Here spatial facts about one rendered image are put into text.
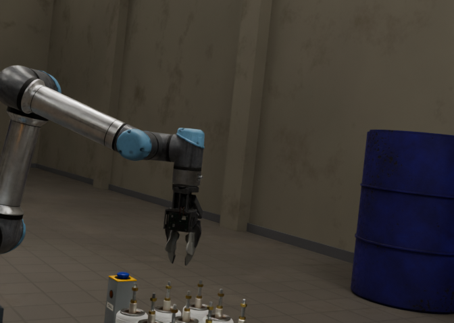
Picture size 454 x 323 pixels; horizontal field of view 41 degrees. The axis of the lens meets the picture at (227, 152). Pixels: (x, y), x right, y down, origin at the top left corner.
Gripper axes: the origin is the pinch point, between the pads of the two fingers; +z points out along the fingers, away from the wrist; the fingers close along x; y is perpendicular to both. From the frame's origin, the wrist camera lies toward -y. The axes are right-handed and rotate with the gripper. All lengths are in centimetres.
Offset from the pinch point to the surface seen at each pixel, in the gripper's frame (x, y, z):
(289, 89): -19, -382, -87
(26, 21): -567, -860, -219
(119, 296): -26.0, -26.2, 20.0
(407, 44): 71, -292, -117
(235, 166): -66, -410, -13
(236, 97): -73, -417, -79
